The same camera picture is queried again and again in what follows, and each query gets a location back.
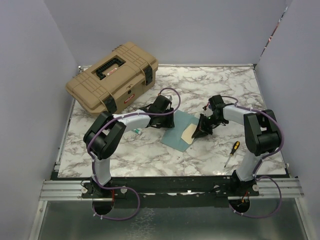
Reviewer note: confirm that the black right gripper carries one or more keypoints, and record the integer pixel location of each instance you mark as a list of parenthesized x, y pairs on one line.
[(201, 129)]

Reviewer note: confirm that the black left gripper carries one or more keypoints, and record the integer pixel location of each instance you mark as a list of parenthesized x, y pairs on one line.
[(169, 123)]

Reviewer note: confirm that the cream lined letter paper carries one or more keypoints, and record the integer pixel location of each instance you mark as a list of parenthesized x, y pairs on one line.
[(187, 134)]

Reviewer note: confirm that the light blue envelope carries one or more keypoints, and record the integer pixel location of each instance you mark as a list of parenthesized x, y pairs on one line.
[(173, 136)]

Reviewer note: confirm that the green white glue stick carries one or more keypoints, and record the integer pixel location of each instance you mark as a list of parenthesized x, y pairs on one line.
[(137, 131)]

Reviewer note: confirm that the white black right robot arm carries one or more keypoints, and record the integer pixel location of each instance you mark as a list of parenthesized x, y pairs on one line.
[(262, 133)]

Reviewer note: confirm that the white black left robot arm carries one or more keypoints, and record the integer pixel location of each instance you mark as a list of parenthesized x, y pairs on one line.
[(105, 134)]

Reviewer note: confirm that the yellow black screwdriver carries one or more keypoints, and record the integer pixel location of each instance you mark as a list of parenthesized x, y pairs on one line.
[(232, 152)]

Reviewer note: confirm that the tan plastic toolbox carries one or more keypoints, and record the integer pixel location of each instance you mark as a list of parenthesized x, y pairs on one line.
[(116, 81)]

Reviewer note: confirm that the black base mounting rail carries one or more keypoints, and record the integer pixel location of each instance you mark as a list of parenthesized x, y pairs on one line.
[(185, 191)]

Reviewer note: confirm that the aluminium frame rail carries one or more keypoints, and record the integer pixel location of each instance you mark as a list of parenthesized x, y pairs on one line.
[(59, 210)]

